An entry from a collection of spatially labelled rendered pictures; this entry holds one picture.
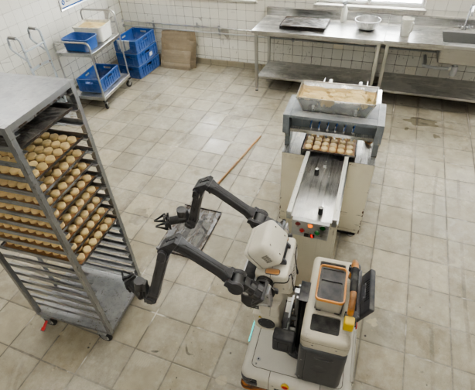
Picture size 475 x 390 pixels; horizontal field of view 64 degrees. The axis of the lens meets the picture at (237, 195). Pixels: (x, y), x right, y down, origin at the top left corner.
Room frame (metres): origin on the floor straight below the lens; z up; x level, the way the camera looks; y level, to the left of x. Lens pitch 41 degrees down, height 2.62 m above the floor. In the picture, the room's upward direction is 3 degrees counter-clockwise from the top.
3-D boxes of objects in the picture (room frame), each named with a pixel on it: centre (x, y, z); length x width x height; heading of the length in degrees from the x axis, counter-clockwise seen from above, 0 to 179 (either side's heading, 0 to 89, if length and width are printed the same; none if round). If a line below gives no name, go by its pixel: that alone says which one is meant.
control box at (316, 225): (1.71, -0.46, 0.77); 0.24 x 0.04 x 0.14; 70
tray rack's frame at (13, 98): (1.73, 1.17, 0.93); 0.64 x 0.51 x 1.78; 71
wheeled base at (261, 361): (1.21, -0.36, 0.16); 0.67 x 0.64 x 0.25; 71
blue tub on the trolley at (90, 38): (5.22, 1.96, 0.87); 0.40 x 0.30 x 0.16; 70
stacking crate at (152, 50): (6.26, 1.49, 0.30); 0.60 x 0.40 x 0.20; 157
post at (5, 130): (1.42, 0.96, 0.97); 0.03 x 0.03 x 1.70; 71
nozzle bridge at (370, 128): (2.53, -0.77, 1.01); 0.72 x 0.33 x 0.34; 70
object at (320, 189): (2.05, -0.59, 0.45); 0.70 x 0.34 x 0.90; 160
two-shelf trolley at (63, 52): (5.42, 1.93, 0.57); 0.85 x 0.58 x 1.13; 164
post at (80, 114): (1.85, 0.81, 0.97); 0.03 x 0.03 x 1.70; 71
